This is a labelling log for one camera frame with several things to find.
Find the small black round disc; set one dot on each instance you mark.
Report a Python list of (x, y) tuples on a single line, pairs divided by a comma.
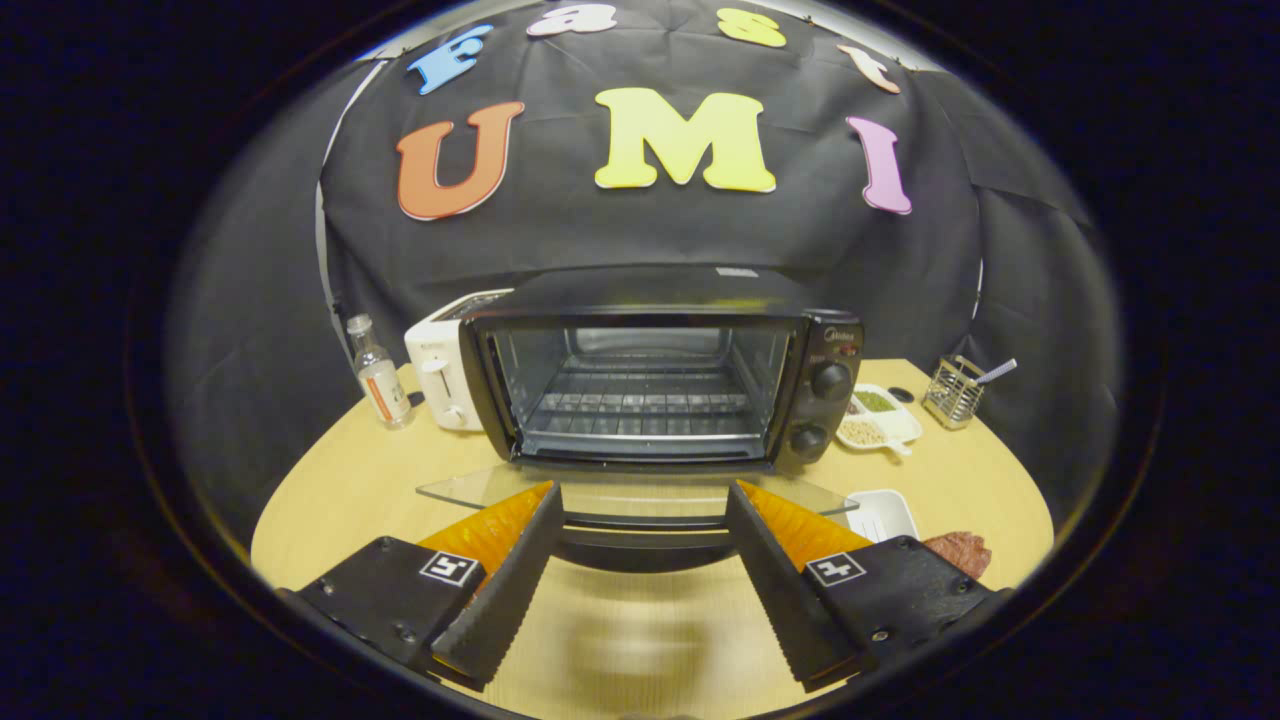
[(901, 394)]

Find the small clear bottle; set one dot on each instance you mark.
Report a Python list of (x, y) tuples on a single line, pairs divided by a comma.
[(382, 385)]

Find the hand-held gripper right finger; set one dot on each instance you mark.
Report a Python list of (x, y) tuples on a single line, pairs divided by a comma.
[(790, 600)]

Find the small white rectangular tray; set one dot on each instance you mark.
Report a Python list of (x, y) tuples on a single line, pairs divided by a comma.
[(882, 512)]

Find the white divided dish with grains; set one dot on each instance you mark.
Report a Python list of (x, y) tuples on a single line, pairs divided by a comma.
[(880, 420)]

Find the black toaster oven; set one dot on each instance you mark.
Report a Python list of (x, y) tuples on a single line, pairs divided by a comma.
[(640, 290)]

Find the brown meat piece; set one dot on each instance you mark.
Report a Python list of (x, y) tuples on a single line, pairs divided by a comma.
[(960, 552)]

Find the white pop-up toaster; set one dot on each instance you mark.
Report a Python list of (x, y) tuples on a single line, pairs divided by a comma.
[(435, 375)]

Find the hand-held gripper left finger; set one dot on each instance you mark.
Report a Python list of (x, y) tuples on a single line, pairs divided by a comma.
[(505, 590)]

